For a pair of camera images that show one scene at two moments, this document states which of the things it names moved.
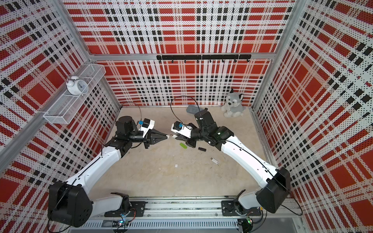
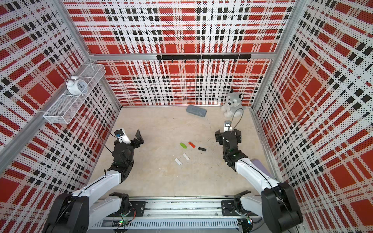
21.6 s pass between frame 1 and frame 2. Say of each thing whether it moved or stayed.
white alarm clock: stayed
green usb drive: stayed
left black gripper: moved
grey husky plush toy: stayed
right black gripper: moved
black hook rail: stayed
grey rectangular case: stayed
